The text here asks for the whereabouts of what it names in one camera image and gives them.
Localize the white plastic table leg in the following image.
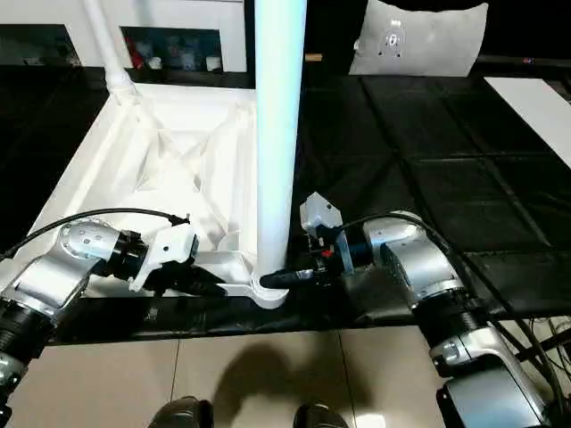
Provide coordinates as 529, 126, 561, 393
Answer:
252, 0, 310, 281
82, 0, 140, 109

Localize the white plastic table top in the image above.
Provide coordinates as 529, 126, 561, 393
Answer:
26, 82, 291, 312

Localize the dark left robot foot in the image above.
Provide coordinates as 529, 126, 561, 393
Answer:
149, 395, 216, 428

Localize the dark robot foot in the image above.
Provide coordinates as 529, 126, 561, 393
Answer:
149, 395, 216, 428
294, 402, 352, 428

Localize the dark right robot foot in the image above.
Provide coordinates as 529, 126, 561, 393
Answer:
294, 402, 352, 428

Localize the black work mat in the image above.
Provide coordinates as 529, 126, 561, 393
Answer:
0, 64, 571, 348

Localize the black furniture with yellow label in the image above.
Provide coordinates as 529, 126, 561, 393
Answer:
244, 0, 372, 78

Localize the white glass-door cabinet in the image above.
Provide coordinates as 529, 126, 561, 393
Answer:
0, 0, 250, 76

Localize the white flat board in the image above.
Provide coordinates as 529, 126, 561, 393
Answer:
484, 76, 571, 169

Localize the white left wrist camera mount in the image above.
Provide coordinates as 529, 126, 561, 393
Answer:
128, 222, 201, 294

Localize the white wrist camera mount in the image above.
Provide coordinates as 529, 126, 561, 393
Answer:
128, 222, 201, 294
299, 191, 354, 278

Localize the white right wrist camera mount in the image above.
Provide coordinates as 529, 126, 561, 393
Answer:
299, 191, 354, 278

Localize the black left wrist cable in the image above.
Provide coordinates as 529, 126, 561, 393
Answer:
0, 208, 192, 265

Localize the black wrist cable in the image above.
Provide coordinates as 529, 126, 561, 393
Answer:
0, 208, 192, 265
340, 213, 571, 421

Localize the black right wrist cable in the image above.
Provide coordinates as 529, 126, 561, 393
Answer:
340, 213, 571, 421

